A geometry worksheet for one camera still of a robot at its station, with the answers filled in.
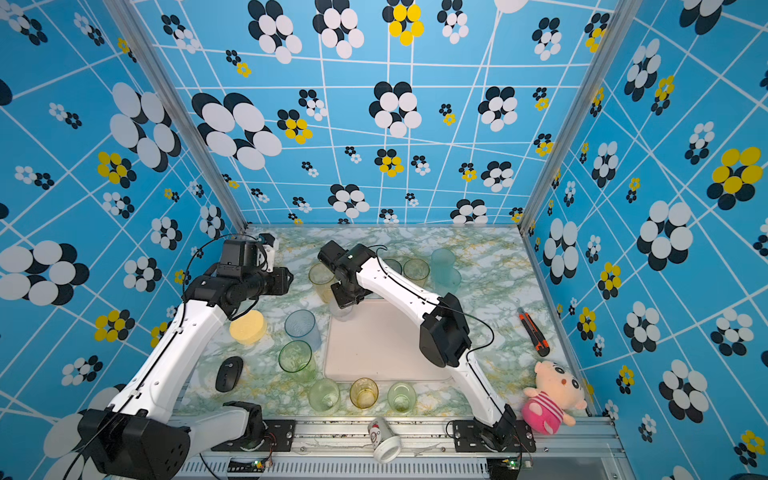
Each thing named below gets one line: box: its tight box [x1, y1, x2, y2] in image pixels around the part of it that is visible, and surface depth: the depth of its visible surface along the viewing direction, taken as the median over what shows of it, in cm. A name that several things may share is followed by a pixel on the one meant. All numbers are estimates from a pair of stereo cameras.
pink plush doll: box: [521, 360, 587, 436], surface depth 75 cm
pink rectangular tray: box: [324, 296, 452, 382], surface depth 88 cm
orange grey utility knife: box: [517, 307, 551, 357], surface depth 92 cm
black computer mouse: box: [215, 356, 244, 393], surface depth 83 cm
